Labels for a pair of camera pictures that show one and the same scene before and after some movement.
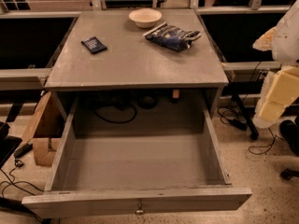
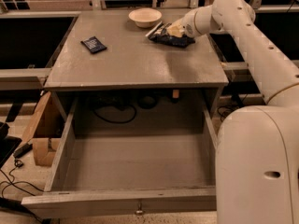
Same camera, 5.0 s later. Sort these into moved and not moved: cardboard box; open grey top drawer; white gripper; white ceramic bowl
Moved: white gripper
Not moved: open grey top drawer; cardboard box; white ceramic bowl
